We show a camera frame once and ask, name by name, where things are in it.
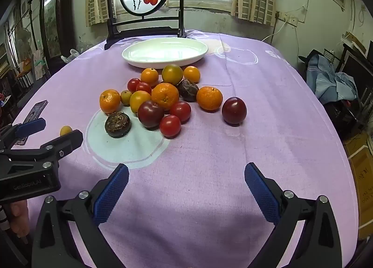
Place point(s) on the white oval plate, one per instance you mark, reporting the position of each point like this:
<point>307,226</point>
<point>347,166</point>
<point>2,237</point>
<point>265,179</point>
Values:
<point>163,52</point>

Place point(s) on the small tan longan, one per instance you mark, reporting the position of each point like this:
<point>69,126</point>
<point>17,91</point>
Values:
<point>125,98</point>
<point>65,130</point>

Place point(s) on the orange mandarin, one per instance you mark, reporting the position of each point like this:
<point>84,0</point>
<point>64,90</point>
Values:
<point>109,101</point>
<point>165,96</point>
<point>209,98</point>

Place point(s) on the white wall socket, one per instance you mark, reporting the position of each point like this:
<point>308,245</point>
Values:
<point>287,19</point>

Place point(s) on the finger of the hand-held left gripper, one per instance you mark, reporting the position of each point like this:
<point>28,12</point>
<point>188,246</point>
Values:
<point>68,140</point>
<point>29,127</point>

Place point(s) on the black monitor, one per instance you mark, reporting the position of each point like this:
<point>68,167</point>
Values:
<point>357,73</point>

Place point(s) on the purple printed tablecloth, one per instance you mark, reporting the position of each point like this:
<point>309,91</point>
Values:
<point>204,154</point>

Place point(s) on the white plastic bag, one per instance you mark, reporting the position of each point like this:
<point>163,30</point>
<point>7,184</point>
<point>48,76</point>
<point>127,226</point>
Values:
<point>70,56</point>

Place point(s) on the dark red plum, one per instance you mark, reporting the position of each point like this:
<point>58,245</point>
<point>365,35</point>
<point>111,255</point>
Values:
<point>150,113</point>
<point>234,110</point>

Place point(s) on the black cap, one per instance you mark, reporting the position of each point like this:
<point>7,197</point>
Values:
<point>307,58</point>

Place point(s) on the dark wrinkled passion fruit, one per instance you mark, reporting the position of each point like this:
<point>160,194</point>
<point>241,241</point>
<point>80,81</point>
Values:
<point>117,124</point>
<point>188,91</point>

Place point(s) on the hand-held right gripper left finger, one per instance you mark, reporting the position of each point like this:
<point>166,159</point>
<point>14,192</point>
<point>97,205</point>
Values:
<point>112,198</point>

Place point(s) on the brown cardboard box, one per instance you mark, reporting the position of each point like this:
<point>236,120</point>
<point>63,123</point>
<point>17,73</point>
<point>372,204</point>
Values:
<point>364,175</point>

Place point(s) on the blue clothes pile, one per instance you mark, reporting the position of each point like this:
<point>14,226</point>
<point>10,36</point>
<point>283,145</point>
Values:
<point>326,78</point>

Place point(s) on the dark wooden framed cabinet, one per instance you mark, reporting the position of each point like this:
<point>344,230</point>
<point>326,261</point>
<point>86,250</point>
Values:
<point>52,29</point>

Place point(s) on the red cherry tomato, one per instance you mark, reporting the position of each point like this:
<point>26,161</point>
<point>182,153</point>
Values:
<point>170,126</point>
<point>133,84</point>
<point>181,111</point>
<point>143,87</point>

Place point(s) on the black smartphone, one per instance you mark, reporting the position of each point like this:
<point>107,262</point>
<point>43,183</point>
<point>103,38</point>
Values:
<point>36,110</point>

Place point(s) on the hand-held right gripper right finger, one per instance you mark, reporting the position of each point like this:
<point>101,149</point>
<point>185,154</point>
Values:
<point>262,198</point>

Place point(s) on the greenish orange citrus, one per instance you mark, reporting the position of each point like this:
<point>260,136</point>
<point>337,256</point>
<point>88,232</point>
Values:
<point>172,74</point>

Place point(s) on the person's left hand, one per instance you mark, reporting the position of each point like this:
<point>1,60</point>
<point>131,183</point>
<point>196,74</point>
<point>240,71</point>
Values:
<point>19,215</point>

